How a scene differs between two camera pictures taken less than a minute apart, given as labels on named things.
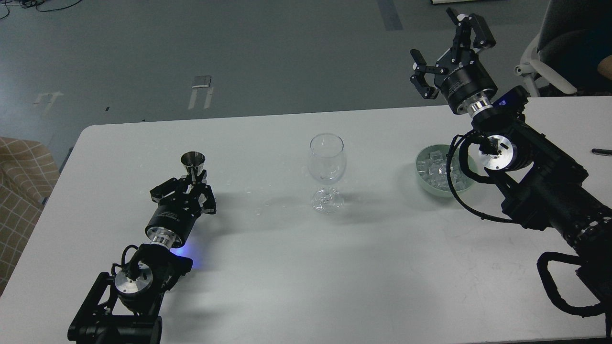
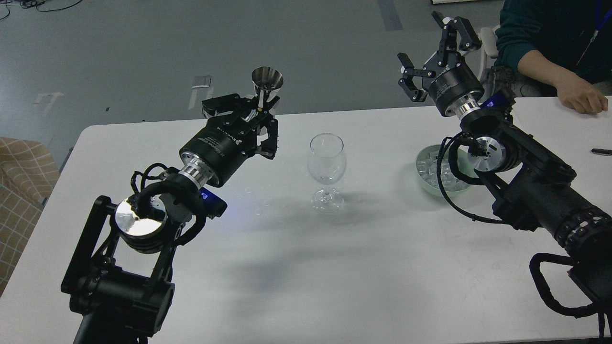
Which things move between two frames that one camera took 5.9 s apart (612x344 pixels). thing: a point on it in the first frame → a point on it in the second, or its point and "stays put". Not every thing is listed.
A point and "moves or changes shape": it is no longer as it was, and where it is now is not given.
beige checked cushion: [28, 173] stays put
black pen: [603, 151] stays put
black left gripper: [180, 206] → [225, 143]
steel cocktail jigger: [193, 161] moves or changes shape
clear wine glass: [326, 160] stays put
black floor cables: [27, 3] stays put
